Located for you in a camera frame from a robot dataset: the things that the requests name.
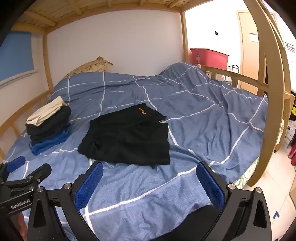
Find wooden bunk bed frame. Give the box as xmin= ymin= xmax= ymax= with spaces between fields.
xmin=0 ymin=0 xmax=292 ymax=188

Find beige door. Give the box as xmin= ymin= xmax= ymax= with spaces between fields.
xmin=236 ymin=10 xmax=277 ymax=95

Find black folded clothes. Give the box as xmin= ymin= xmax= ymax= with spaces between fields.
xmin=25 ymin=105 xmax=72 ymax=145

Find black pants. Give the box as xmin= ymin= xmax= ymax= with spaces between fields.
xmin=77 ymin=103 xmax=171 ymax=166

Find beige patterned pillow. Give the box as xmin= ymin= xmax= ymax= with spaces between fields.
xmin=63 ymin=56 xmax=114 ymax=79

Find blue folded cloth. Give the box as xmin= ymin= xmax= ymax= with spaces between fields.
xmin=29 ymin=124 xmax=72 ymax=156

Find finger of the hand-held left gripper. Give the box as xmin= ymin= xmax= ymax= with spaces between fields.
xmin=22 ymin=163 xmax=52 ymax=186
xmin=0 ymin=156 xmax=26 ymax=174

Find blue window blind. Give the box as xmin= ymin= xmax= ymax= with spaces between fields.
xmin=0 ymin=31 xmax=37 ymax=81

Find blue checked duvet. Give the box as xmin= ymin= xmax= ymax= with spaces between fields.
xmin=2 ymin=62 xmax=269 ymax=241

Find cream folded cloth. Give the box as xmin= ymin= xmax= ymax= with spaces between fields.
xmin=26 ymin=96 xmax=67 ymax=127

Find black wire rack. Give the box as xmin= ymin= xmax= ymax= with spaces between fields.
xmin=225 ymin=65 xmax=240 ymax=87

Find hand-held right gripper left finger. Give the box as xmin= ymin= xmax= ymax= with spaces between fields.
xmin=28 ymin=160 xmax=104 ymax=241

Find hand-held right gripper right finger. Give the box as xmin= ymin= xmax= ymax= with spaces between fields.
xmin=195 ymin=161 xmax=272 ymax=241

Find red storage bin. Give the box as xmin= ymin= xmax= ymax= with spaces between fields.
xmin=190 ymin=47 xmax=230 ymax=70

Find white mattress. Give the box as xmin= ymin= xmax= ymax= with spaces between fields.
xmin=232 ymin=156 xmax=260 ymax=189

